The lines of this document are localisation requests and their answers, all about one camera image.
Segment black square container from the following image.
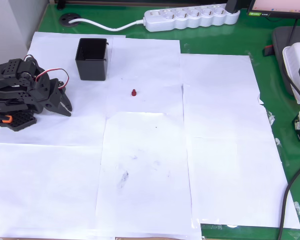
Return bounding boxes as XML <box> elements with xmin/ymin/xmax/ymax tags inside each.
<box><xmin>74</xmin><ymin>37</ymin><xmax>110</xmax><ymax>81</ymax></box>

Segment orange black table clamp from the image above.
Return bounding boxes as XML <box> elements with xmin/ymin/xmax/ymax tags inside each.
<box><xmin>0</xmin><ymin>111</ymin><xmax>14</xmax><ymax>124</ymax></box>

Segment white multi-socket power strip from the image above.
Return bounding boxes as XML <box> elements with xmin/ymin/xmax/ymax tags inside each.
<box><xmin>143</xmin><ymin>3</ymin><xmax>241</xmax><ymax>33</ymax></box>

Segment black power plug adapter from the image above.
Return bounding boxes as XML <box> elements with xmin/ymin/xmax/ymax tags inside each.
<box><xmin>225</xmin><ymin>0</ymin><xmax>241</xmax><ymax>14</ymax></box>

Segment red black USB stick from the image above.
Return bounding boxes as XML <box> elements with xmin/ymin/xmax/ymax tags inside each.
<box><xmin>262</xmin><ymin>44</ymin><xmax>275</xmax><ymax>57</ymax></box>

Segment dark grey pad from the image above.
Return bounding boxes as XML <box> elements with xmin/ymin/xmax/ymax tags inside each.
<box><xmin>271</xmin><ymin>25</ymin><xmax>300</xmax><ymax>98</ymax></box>

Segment white foam food container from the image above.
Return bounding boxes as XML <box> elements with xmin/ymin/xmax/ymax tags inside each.
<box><xmin>282</xmin><ymin>42</ymin><xmax>300</xmax><ymax>105</ymax></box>

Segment black computer monitor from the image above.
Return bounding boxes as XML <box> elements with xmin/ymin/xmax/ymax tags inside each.
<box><xmin>247</xmin><ymin>0</ymin><xmax>300</xmax><ymax>20</ymax></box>

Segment red white servo wire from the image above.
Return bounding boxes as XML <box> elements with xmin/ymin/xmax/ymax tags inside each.
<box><xmin>23</xmin><ymin>54</ymin><xmax>71</xmax><ymax>91</ymax></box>

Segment white power strip cable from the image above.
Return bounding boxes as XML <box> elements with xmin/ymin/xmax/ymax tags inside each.
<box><xmin>68</xmin><ymin>18</ymin><xmax>147</xmax><ymax>32</ymax></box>

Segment thin black camera cable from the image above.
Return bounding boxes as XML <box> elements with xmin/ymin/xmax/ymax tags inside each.
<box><xmin>280</xmin><ymin>56</ymin><xmax>300</xmax><ymax>101</ymax></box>

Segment thin black monitor cable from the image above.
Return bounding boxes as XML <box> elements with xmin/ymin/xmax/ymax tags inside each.
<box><xmin>288</xmin><ymin>18</ymin><xmax>300</xmax><ymax>50</ymax></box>

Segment thick black cable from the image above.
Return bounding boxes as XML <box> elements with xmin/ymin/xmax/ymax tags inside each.
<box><xmin>276</xmin><ymin>159</ymin><xmax>300</xmax><ymax>240</ymax></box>

